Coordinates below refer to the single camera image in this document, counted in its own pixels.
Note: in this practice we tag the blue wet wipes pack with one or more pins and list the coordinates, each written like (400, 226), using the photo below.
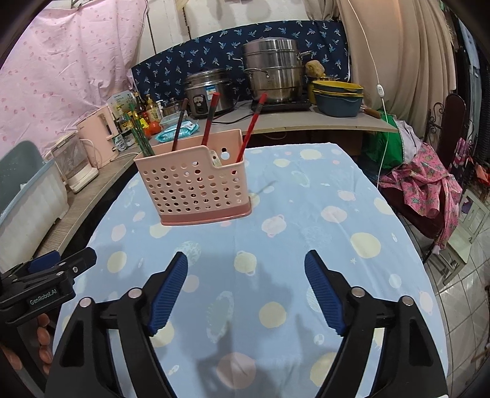
(188, 128)

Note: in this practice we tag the person's left hand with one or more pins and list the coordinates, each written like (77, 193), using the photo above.
(44, 336)

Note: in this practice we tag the black induction cooktop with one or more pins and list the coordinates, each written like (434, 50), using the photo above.
(283, 106)

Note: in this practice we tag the blue bowl yellow inside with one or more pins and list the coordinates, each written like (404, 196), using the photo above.
(337, 94)
(337, 86)

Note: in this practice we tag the large blue bowl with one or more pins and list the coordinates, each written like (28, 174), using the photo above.
(338, 106)

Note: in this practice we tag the clear plastic food container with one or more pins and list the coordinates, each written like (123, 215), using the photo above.
(168, 120)

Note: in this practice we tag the beige curtain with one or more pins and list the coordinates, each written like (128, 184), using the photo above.
(413, 49)

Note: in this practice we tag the dark wooden chair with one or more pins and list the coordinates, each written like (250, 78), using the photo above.
(457, 114)

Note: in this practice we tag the steel rice cooker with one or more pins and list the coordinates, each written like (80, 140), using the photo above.
(206, 88)

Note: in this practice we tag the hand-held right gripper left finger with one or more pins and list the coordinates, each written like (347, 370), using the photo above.
(168, 294)

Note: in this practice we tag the light blue planet tablecloth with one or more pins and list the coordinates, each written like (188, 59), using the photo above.
(268, 229)

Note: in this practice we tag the green chopstick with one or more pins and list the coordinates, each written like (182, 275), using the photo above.
(138, 132)
(146, 142)

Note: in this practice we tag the brown scrubbing sponge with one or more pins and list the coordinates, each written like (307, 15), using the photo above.
(314, 69)

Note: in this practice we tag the dark red chopstick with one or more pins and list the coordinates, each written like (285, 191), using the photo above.
(250, 130)
(179, 126)
(209, 120)

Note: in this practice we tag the steel steamer pot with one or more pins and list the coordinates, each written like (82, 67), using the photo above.
(273, 69)

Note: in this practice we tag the red tomato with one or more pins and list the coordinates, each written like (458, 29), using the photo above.
(147, 132)
(153, 126)

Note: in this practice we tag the yellow cooking oil bottle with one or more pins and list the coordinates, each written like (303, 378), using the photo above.
(153, 109)

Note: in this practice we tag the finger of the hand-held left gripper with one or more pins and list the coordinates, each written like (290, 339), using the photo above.
(78, 261)
(44, 261)

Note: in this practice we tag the pink perforated utensil holder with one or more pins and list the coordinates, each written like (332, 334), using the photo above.
(191, 183)

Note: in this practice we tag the pink floral sheet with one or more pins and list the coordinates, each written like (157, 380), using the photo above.
(57, 57)

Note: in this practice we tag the white and green carton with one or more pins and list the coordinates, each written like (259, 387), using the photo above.
(121, 101)

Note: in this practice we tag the green bag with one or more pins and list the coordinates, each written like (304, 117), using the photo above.
(377, 147)

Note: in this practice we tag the white storage bin blue lid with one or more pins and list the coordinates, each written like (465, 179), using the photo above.
(26, 199)

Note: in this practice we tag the pink electric kettle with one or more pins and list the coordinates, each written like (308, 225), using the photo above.
(97, 134)

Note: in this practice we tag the white blender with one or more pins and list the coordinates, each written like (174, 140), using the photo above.
(72, 164)

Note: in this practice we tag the dark sauce bottle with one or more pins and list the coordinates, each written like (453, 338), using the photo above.
(139, 103)

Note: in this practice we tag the dark blue patterned cloth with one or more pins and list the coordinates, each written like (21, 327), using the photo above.
(172, 65)

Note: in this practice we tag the row of hanging clothes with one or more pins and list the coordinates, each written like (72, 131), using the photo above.
(472, 57)

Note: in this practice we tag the pink pineapple print cloth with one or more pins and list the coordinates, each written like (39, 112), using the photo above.
(425, 172)

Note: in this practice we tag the bottle with white label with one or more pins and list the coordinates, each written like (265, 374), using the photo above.
(122, 132)

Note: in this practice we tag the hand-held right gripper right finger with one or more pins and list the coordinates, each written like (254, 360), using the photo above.
(323, 294)

